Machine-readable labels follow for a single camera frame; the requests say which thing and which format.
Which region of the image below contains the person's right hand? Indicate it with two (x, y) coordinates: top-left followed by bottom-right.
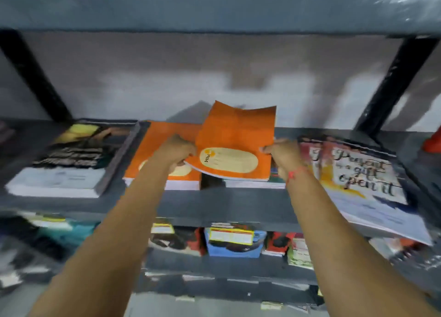
(259, 138), (307, 183)

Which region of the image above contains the person's left hand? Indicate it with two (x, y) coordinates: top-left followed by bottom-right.
(152, 134), (198, 174)

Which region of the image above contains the orange notebook with oval label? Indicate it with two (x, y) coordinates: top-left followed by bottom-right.
(184, 100), (277, 182)

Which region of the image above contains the person's right forearm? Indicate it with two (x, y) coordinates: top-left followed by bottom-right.
(285, 168), (441, 317)

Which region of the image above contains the person's left forearm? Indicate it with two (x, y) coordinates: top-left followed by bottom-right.
(29, 156), (173, 317)

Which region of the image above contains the stack of orange notebooks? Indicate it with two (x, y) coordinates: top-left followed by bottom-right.
(123, 121), (204, 191)

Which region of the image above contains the stack of mixed notebooks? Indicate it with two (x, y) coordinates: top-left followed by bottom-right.
(201, 156), (286, 190)

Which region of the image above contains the red notebook with script print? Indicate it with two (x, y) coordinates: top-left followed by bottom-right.
(298, 136), (324, 179)

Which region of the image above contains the red and black packet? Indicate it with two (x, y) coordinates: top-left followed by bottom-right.
(148, 218), (207, 257)

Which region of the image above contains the blue box with yellow label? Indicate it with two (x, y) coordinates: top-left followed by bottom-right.
(205, 223), (268, 259)

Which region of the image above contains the white notebook with script print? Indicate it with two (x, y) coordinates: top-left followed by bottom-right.
(319, 139), (433, 246)

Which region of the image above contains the green and white packet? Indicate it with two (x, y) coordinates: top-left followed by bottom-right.
(288, 237), (315, 270)

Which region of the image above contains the stack of dark cover books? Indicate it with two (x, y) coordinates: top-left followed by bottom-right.
(5, 120), (142, 199)

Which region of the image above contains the teal packet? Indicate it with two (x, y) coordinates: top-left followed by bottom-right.
(21, 213), (100, 249)

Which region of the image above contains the grey metal shelf rack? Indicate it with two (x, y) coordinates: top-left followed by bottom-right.
(0, 0), (441, 307)

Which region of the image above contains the orange red object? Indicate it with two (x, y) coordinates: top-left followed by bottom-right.
(422, 126), (441, 154)

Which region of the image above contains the red thread bracelet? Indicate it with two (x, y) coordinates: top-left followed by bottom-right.
(286, 167), (309, 185)

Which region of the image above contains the black rack post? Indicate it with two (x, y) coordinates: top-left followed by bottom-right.
(0, 29), (74, 123)
(354, 36), (441, 135)

